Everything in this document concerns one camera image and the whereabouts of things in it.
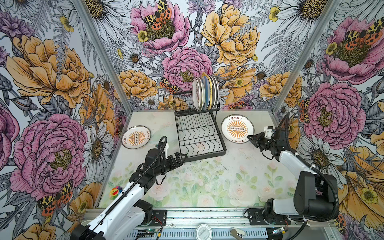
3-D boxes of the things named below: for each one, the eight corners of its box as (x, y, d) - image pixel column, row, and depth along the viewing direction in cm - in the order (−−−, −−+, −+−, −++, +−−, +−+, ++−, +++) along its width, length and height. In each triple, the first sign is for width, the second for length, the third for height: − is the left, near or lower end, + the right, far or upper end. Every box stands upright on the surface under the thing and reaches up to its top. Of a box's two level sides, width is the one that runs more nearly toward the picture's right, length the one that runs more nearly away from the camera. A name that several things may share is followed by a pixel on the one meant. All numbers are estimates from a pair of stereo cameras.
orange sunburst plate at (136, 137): (119, 149, 102) (118, 147, 100) (127, 126, 114) (126, 125, 112) (147, 149, 102) (147, 147, 100) (153, 127, 114) (152, 125, 112)
